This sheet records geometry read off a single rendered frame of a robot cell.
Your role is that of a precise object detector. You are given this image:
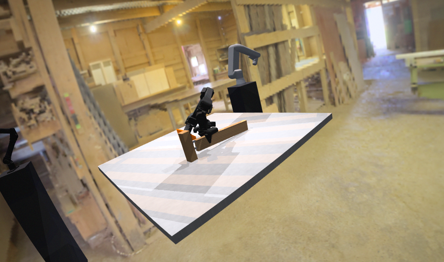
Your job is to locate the light brown wooden board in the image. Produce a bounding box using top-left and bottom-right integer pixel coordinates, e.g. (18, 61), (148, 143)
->
(192, 120), (248, 152)

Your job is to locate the brown wooden post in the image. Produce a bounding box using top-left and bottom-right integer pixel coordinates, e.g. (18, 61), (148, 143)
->
(178, 130), (198, 162)

